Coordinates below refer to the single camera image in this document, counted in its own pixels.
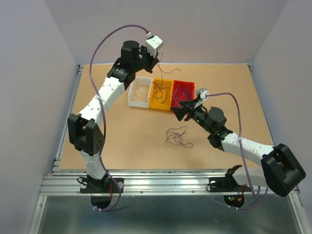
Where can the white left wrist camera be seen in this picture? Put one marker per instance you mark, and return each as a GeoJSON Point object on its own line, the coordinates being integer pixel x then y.
{"type": "Point", "coordinates": [153, 44]}

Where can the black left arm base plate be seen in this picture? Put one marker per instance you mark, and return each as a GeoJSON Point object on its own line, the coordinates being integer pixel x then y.
{"type": "Point", "coordinates": [89, 185]}

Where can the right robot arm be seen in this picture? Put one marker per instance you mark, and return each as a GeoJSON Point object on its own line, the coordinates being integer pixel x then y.
{"type": "Point", "coordinates": [278, 170]}

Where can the red plastic bin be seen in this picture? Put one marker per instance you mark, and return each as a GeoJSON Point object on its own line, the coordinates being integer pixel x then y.
{"type": "Point", "coordinates": [182, 91]}

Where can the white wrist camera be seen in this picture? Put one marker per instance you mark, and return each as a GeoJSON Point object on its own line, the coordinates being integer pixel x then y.
{"type": "Point", "coordinates": [153, 44]}
{"type": "Point", "coordinates": [202, 96]}

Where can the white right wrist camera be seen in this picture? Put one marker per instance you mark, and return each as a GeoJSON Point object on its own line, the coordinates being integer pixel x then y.
{"type": "Point", "coordinates": [202, 96]}

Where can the yellow plastic bin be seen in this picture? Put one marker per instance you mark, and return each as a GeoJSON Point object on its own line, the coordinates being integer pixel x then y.
{"type": "Point", "coordinates": [161, 94]}

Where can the white plastic bin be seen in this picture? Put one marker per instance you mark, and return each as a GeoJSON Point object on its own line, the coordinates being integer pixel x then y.
{"type": "Point", "coordinates": [139, 92]}

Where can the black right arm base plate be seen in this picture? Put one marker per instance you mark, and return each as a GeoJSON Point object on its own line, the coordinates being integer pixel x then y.
{"type": "Point", "coordinates": [224, 185]}

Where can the aluminium mounting rail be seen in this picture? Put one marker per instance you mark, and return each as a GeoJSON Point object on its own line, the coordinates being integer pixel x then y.
{"type": "Point", "coordinates": [136, 183]}

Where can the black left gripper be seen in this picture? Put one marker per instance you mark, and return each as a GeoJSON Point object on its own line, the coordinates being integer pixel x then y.
{"type": "Point", "coordinates": [153, 61]}

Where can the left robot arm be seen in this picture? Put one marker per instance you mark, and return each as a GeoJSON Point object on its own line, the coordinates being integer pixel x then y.
{"type": "Point", "coordinates": [84, 128]}

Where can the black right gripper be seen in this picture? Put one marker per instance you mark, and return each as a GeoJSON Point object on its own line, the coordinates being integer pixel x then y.
{"type": "Point", "coordinates": [180, 112]}

